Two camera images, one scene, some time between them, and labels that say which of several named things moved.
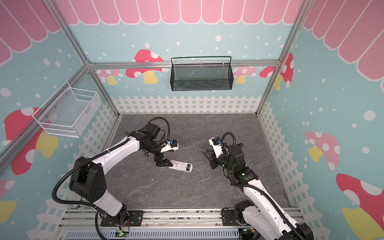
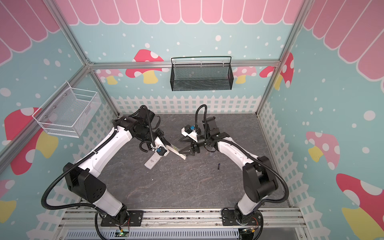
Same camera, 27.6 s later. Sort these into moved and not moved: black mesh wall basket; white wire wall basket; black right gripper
Moved: black right gripper
Not moved: black mesh wall basket; white wire wall basket
